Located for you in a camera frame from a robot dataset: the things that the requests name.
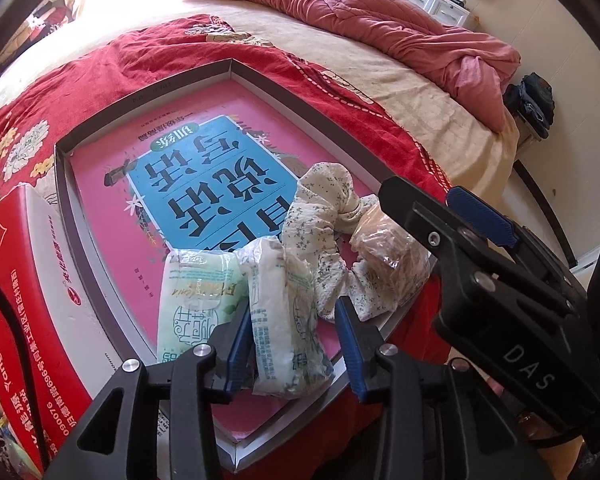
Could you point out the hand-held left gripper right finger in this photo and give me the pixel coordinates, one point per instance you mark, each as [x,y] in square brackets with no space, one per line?
[352,355]

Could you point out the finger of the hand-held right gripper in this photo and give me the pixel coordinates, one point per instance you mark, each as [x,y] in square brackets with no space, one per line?
[410,200]
[480,215]

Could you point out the red tissue pack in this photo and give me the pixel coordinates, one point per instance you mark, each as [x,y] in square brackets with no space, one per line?
[10,270]

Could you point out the white floral cloth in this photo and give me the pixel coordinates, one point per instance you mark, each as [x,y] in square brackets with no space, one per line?
[320,220]

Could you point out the clear bag of brown material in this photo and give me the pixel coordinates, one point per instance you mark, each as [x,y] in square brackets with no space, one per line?
[390,255]

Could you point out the grey box lid tray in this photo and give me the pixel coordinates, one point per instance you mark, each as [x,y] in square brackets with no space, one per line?
[145,109]

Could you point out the pink quilt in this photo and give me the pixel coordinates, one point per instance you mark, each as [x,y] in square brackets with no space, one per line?
[355,10]

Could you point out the pink book with blue panel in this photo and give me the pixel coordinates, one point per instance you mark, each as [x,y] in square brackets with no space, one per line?
[205,175]

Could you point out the green white tissue packet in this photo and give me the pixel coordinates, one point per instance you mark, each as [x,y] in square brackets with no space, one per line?
[285,320]
[195,300]

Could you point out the pile of dark clothes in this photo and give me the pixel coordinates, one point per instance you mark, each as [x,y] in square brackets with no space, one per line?
[532,100]

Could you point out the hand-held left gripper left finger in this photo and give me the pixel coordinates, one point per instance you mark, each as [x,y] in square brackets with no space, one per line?
[240,355]

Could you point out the red floral blanket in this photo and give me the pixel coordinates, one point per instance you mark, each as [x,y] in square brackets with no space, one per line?
[130,55]

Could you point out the bed with cream sheet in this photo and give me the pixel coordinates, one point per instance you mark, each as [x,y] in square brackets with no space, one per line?
[405,75]

